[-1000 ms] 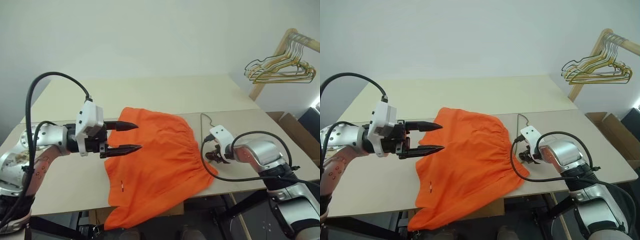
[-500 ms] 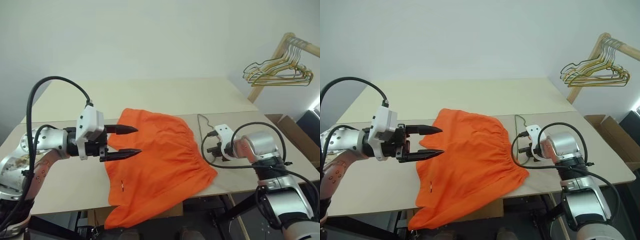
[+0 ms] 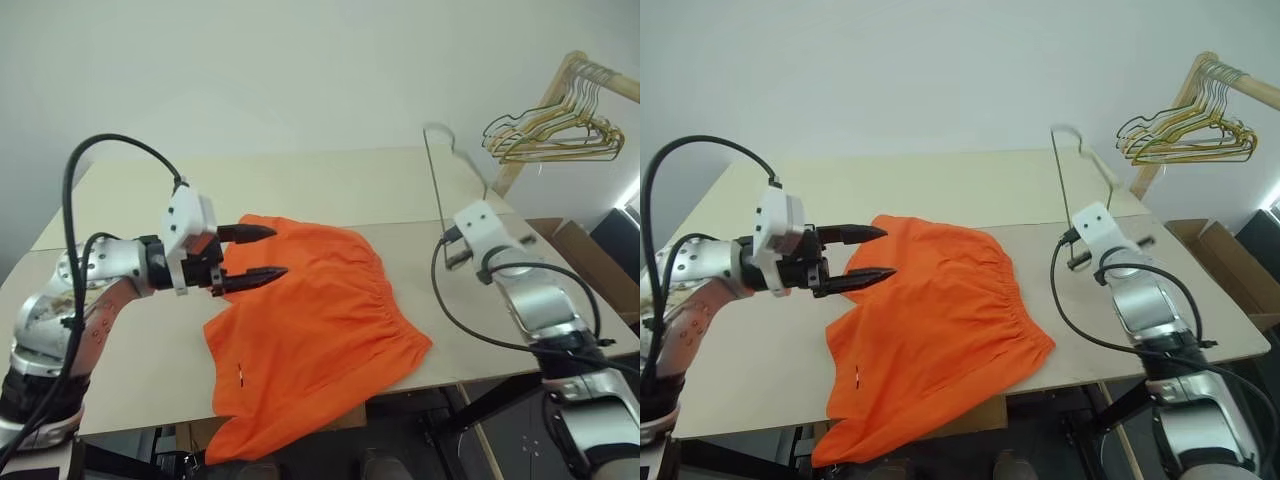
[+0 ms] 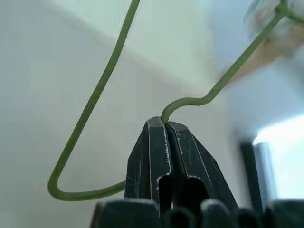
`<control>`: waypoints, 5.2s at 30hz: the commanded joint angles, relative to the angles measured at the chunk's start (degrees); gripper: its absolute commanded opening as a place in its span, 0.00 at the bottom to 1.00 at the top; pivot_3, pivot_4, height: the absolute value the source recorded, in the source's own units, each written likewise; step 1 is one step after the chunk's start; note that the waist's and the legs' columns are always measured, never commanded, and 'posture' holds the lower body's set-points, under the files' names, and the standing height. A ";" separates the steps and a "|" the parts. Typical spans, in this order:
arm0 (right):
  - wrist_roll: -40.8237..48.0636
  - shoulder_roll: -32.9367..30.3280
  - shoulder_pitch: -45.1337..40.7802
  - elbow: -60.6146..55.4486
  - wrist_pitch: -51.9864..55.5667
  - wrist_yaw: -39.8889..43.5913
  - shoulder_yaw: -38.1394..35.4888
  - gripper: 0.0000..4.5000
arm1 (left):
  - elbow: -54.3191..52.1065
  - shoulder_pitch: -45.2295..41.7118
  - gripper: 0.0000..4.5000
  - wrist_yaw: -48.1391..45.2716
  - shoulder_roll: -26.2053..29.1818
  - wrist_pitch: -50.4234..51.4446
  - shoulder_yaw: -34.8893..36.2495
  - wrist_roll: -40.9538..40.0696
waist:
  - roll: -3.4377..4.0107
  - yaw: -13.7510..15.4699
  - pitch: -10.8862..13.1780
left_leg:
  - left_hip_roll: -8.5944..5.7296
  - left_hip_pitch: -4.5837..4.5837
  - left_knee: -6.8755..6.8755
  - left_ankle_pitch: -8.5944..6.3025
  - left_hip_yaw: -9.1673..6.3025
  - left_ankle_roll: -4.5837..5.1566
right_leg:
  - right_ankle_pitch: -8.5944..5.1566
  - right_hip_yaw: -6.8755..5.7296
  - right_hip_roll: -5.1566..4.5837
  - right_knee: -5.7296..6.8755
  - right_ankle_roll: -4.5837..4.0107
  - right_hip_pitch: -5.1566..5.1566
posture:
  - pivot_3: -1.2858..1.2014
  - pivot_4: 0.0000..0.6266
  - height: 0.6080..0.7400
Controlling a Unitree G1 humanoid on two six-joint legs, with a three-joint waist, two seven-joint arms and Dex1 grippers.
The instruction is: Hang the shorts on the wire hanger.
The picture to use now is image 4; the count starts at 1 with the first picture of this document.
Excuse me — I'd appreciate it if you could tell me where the black box-shaped object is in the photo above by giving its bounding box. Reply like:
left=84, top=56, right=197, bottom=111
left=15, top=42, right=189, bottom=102
left=238, top=136, right=270, bottom=213

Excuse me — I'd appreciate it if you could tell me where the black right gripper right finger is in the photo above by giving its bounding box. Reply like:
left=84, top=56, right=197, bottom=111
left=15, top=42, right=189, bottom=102
left=165, top=120, right=239, bottom=212

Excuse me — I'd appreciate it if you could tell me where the green wire hanger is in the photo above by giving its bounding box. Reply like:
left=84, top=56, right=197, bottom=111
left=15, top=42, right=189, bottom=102
left=47, top=0, right=304, bottom=202

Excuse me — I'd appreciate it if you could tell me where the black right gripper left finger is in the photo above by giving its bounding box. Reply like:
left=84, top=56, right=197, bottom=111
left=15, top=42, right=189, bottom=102
left=124, top=115, right=174, bottom=214

